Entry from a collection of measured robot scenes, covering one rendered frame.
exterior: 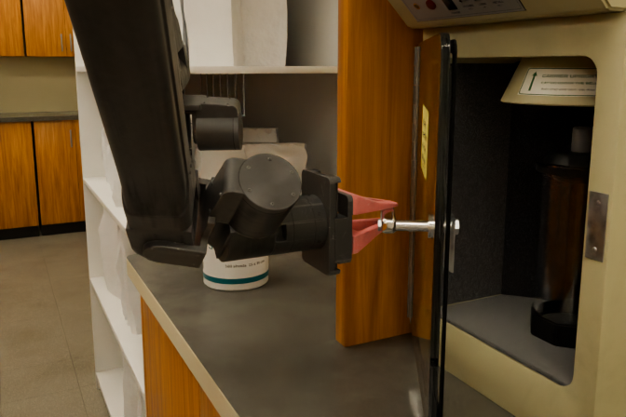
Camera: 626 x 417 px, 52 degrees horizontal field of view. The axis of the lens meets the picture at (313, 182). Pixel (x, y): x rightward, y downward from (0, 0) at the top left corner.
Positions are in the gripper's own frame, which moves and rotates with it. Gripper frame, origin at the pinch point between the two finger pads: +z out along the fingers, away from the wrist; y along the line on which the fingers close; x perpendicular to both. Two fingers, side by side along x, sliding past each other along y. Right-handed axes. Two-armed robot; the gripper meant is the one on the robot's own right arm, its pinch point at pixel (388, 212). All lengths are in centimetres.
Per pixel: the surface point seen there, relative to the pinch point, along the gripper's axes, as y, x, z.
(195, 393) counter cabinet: -39, 40, -12
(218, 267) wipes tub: -21, 53, -3
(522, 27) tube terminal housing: 20.2, -2.6, 15.5
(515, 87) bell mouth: 13.4, 0.1, 17.7
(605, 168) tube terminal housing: 6.0, -14.9, 15.5
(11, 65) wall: 16, 540, -23
